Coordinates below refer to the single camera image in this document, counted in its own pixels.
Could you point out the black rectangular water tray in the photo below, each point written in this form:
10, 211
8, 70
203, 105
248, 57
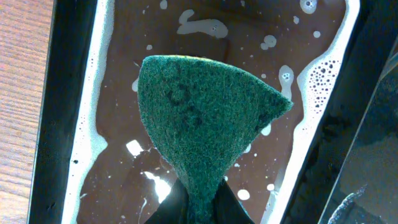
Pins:
95, 162

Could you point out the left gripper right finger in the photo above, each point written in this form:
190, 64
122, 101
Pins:
227, 209

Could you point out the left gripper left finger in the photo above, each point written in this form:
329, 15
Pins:
173, 210

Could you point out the green yellow sponge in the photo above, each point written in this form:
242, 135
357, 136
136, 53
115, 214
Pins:
201, 115

